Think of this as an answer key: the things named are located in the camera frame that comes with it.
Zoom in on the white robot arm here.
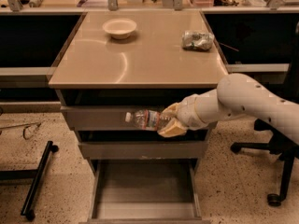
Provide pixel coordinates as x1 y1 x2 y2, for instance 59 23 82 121
158 73 299 145

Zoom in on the crumpled silver chip bag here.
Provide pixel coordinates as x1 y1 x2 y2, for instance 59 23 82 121
181 31 215 51

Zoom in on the clear plastic water bottle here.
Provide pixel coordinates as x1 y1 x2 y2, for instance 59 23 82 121
125 109 172 131

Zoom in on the thin cable on floor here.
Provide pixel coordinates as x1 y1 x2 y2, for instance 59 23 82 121
0 121 42 141

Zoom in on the middle grey drawer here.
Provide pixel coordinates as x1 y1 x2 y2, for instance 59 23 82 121
78 141 208 160

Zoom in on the top grey drawer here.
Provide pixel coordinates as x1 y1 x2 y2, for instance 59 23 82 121
61 105 163 131

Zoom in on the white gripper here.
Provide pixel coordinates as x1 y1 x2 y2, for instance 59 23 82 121
158 94 207 138

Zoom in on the grey drawer cabinet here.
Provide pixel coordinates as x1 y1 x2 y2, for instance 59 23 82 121
48 8 230 224

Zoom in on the black office chair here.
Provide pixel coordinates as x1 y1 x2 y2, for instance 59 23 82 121
231 22 299 207

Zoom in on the white paper bowl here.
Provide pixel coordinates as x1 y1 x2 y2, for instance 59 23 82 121
102 18 137 40

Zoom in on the open bottom grey drawer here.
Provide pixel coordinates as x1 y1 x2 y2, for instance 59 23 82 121
80 160 210 224

